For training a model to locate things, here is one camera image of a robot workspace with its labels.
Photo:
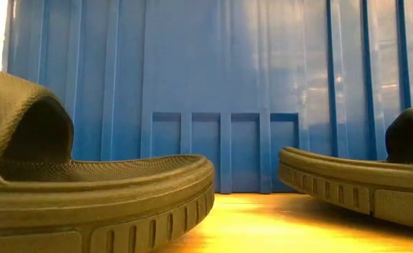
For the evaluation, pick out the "blue plastic bin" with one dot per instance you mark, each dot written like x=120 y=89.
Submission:
x=210 y=70

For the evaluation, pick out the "olive rubber slide sandal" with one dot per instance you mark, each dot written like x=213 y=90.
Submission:
x=350 y=182
x=104 y=200

